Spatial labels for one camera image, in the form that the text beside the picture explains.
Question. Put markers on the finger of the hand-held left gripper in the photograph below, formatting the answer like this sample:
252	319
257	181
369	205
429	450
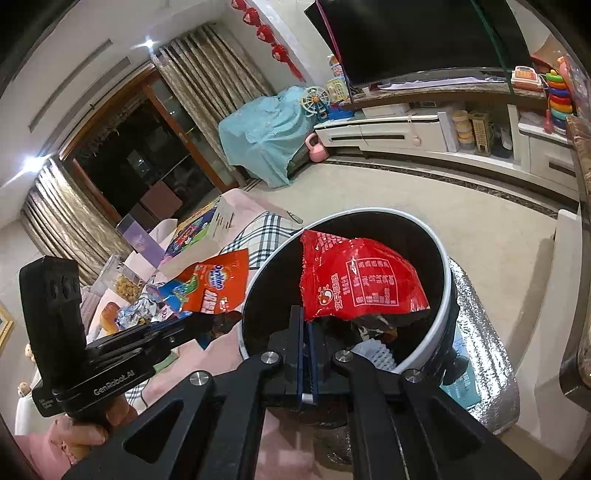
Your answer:
203	330
138	334

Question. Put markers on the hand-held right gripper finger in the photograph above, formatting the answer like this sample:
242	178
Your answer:
302	364
314	364

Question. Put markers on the silver blue wrapper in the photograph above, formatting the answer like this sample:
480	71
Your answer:
138	311

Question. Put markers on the orange snack packet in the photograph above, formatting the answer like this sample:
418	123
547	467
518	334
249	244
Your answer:
217	286

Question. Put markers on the red snack packet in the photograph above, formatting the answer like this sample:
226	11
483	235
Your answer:
369	277

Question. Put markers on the round black white-rimmed bin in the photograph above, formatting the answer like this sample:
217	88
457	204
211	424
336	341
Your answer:
369	226

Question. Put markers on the person's left hand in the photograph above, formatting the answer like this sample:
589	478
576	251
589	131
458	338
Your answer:
90	434

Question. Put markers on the clear popcorn jar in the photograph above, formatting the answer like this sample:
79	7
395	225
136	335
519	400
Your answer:
124	286

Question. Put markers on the white ribbed paper cup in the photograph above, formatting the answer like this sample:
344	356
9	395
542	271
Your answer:
376	356

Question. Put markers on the dark wrapper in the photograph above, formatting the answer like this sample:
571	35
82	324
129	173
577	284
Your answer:
381	327

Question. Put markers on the beige patterned curtain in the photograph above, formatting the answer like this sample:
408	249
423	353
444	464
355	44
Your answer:
207	74
69	221

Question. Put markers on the purple tumbler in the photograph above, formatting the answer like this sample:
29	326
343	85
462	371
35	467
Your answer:
138	240

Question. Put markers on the colourful printed cardboard box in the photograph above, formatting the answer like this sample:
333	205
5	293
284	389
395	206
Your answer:
198	230

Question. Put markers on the glass sliding door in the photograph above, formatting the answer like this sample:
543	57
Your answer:
138	138

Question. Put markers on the teal cover cloth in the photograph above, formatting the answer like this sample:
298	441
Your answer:
258	134

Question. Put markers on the pink kettlebell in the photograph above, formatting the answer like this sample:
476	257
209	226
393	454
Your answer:
317	152

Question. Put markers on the white television stand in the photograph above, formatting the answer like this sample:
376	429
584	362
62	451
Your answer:
383	134

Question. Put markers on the toy ferris wheel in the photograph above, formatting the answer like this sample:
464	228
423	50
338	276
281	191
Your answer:
314	101

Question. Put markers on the colourful toy house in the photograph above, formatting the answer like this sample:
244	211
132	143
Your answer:
336	90

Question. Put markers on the stacked yellow containers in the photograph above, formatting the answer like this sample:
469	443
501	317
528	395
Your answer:
462	129

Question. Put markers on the red hanging decoration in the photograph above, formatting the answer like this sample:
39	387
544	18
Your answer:
268	32

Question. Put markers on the pink stick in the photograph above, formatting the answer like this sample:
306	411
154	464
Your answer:
330	37

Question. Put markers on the black flat television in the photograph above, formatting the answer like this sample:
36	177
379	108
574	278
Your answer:
415	37

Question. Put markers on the toy cash register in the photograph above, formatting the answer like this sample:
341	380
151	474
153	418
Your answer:
526	78

